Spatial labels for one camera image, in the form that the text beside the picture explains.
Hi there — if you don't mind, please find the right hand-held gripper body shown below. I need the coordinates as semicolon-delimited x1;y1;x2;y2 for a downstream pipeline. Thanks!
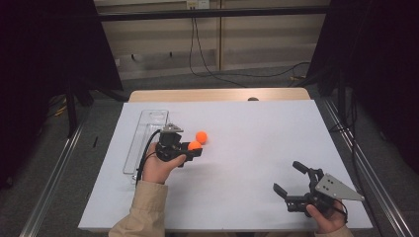
285;169;366;213

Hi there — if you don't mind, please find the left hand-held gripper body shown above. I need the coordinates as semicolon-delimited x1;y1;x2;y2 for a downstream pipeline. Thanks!
154;122;190;163

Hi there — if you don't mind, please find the clear plastic tray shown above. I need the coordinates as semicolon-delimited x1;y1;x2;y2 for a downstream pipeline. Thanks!
123;109;171;186

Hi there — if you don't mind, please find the person's left hand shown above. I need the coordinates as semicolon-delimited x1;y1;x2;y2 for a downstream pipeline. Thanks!
141;142;187;186

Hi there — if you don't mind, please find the person's right hand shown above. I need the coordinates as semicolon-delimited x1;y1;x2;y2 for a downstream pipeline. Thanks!
305;200;348;235

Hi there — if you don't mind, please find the white table board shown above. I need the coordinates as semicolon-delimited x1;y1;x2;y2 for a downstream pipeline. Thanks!
78;100;374;231

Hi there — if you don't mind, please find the wooden table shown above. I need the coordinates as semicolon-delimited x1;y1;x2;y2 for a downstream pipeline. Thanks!
127;87;311;103

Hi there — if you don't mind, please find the black curtain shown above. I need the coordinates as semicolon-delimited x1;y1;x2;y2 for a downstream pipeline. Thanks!
305;0;419;176
0;0;125;192

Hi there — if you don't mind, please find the black horizontal bar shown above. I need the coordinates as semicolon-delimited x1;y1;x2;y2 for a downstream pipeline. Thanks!
98;5;330;23

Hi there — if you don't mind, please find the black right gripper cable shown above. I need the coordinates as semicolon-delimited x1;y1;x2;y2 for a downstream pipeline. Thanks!
335;198;349;225

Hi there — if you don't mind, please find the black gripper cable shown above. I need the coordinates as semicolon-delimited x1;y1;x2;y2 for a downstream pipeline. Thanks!
135;128;162;187
335;198;349;225

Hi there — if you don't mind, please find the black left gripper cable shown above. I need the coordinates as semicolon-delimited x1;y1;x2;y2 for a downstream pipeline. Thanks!
135;128;162;187

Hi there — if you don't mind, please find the aluminium floor rail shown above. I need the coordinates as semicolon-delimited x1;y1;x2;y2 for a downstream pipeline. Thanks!
19;108;93;237
320;98;413;237

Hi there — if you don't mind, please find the black wall cable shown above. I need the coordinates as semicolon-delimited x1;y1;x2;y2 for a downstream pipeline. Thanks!
194;18;311;79
189;18;248;89

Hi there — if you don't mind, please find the white wall socket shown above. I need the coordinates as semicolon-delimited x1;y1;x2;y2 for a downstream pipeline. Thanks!
186;0;210;10

